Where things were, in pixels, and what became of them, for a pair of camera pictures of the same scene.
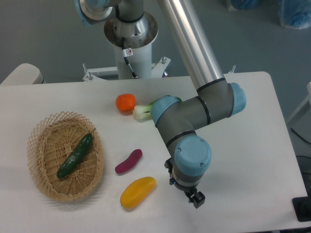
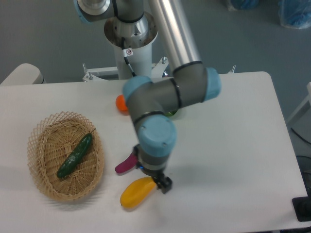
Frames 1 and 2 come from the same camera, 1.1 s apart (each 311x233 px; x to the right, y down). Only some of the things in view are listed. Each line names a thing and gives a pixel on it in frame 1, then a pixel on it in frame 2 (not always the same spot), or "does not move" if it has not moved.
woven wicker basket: (50, 141) does not move
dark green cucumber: (71, 160) does not move
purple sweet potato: (134, 158) does not move
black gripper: (197, 199) -> (164, 183)
